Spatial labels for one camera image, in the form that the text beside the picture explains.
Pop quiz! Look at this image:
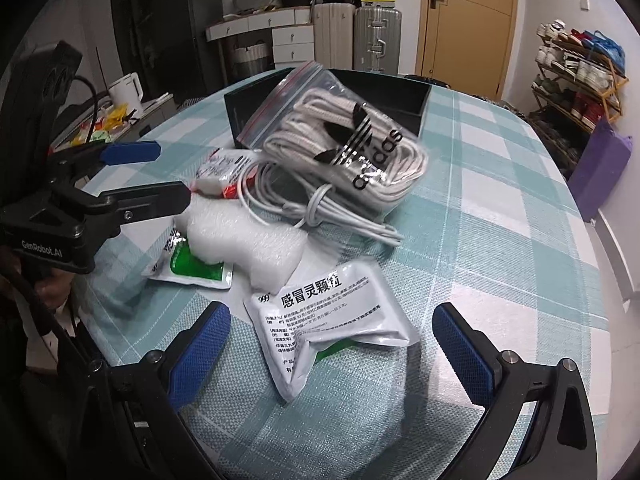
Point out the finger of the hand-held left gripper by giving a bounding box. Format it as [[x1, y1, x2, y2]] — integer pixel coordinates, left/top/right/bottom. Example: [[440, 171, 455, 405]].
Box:
[[75, 181, 193, 238], [47, 141, 162, 181]]

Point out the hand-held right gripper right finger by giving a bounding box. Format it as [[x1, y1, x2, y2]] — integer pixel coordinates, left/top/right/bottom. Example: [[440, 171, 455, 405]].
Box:
[[432, 302, 597, 480]]

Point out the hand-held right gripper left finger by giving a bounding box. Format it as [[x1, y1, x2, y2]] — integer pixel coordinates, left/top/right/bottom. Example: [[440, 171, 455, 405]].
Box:
[[95, 301, 233, 480]]

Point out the small red white packet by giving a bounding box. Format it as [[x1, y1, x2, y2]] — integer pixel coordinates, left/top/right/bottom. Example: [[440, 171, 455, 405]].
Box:
[[192, 149, 261, 200]]

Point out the green white medicine sachet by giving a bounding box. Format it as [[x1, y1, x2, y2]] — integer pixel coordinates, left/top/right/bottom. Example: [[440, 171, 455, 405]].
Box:
[[243, 259, 421, 403], [141, 217, 235, 291]]

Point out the white bubble wrap piece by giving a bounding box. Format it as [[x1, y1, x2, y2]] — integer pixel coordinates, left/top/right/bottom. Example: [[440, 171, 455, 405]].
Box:
[[180, 195, 307, 291]]

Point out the white charging cable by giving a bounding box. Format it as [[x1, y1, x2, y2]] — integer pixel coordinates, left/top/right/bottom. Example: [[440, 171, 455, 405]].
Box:
[[239, 157, 406, 247]]

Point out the zip bag of white shoelaces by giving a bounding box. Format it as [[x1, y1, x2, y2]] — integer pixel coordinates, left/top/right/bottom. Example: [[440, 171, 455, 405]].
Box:
[[235, 61, 429, 206]]

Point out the black cardboard box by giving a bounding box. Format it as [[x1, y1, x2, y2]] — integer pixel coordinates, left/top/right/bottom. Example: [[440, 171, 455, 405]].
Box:
[[223, 67, 433, 151]]

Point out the person's left hand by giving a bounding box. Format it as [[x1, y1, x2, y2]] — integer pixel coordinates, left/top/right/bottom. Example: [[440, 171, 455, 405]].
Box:
[[20, 265, 76, 313]]

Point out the pile of colourful snack packets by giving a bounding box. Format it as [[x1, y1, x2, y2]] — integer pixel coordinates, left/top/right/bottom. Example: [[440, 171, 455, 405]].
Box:
[[75, 102, 141, 147]]

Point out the white electric kettle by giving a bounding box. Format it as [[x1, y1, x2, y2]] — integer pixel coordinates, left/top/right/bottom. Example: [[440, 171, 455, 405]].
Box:
[[107, 72, 146, 111]]

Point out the dark tall cabinet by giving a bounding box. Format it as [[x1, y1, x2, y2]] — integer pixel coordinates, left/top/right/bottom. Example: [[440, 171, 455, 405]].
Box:
[[110, 0, 226, 106]]

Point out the grey laundry basket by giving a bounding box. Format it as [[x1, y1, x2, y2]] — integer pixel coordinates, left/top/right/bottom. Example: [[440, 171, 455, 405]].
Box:
[[231, 42, 271, 86]]

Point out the teal white plaid tablecloth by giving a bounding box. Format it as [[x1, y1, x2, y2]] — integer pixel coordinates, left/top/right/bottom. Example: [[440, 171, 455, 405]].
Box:
[[47, 67, 613, 480]]

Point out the white drawer dresser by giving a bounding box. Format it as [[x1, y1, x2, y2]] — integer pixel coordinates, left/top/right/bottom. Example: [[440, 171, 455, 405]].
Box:
[[206, 6, 316, 72]]

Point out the purple fabric bag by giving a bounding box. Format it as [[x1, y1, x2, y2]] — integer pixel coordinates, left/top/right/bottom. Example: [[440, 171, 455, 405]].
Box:
[[567, 120, 633, 221]]

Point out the beige hard suitcase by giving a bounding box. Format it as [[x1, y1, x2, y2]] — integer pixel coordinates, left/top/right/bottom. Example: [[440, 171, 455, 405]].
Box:
[[311, 0, 357, 70]]

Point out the silver hard suitcase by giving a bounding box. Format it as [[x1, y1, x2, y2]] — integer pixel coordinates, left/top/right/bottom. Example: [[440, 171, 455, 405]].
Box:
[[354, 6, 402, 75]]

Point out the shoe rack with shoes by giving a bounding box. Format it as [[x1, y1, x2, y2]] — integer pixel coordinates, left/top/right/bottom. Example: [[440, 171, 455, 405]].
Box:
[[531, 20, 627, 161]]

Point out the wooden shoe rack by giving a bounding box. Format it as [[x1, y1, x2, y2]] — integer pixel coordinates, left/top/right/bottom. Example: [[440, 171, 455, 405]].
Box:
[[530, 20, 629, 171]]

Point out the wooden door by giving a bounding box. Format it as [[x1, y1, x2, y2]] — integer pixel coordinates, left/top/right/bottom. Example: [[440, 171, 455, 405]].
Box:
[[415, 0, 518, 102]]

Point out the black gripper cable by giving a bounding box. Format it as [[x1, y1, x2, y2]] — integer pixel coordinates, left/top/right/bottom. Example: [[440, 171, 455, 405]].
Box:
[[72, 76, 99, 146]]

